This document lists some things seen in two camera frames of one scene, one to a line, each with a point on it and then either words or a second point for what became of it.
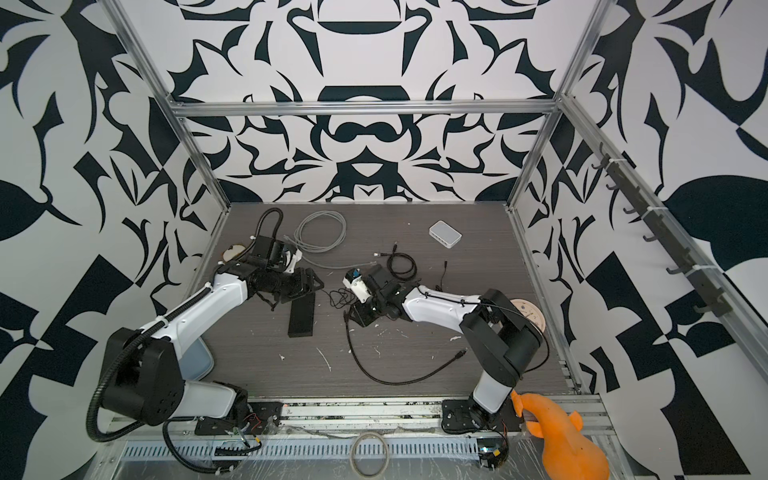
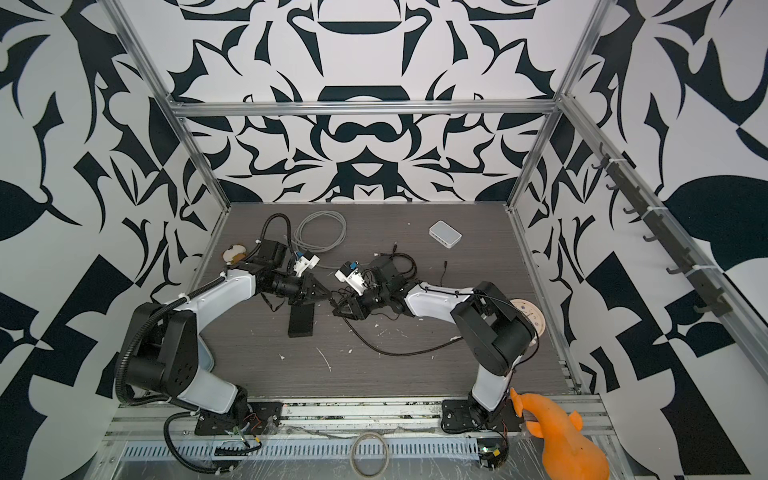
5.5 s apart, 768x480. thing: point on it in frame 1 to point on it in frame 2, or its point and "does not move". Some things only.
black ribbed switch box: [301, 316] does not move
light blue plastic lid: [197, 361] does not move
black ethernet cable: [458, 356] to [397, 354]
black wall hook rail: [710, 299] does not move
